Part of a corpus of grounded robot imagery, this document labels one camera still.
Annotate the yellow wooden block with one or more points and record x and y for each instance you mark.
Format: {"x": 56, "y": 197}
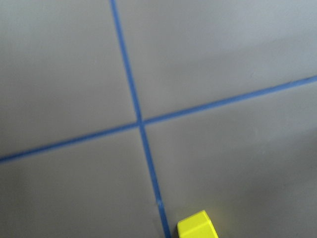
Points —
{"x": 198, "y": 225}

